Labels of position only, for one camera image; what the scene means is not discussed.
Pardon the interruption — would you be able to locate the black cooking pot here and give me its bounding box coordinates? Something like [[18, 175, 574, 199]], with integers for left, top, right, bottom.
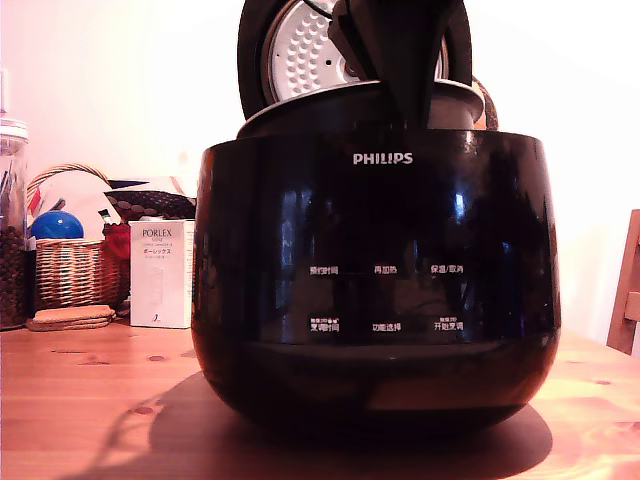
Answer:
[[235, 78, 487, 142]]

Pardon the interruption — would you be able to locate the rice cooker lid, white plate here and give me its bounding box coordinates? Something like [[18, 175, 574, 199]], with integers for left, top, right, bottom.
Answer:
[[237, 0, 474, 124]]

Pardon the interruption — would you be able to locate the black Philips rice cooker body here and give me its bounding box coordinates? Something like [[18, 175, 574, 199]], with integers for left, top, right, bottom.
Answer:
[[192, 127, 562, 441]]

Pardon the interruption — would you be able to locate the brown round woven object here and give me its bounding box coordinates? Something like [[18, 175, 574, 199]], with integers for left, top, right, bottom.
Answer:
[[472, 77, 501, 132]]

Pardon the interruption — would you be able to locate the dark dotted pouch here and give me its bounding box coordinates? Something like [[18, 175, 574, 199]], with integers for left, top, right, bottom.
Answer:
[[103, 188, 198, 222]]

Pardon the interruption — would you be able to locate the white Porlex box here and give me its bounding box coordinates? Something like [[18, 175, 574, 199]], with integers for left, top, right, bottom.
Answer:
[[129, 218, 196, 329]]

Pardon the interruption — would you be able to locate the red knitted fabric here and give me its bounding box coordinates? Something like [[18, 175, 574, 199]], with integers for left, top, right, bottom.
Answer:
[[101, 222, 133, 262]]

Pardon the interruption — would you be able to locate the white printed paper bag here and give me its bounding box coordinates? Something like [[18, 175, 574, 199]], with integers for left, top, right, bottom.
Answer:
[[27, 169, 123, 239]]

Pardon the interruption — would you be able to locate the wooden chair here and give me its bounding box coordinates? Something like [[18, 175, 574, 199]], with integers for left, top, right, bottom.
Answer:
[[606, 208, 640, 357]]

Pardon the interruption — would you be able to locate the blue ball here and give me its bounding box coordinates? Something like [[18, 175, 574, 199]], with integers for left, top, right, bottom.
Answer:
[[30, 210, 86, 241]]

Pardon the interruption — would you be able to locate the woven wicker basket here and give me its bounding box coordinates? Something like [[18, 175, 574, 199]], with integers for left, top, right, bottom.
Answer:
[[25, 162, 131, 311]]

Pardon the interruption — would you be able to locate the cork coaster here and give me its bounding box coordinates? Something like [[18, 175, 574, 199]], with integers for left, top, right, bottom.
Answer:
[[33, 304, 117, 324], [26, 316, 113, 333]]

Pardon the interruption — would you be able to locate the glass jar of coffee beans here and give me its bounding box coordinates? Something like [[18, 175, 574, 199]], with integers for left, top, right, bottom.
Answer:
[[0, 67, 31, 332]]

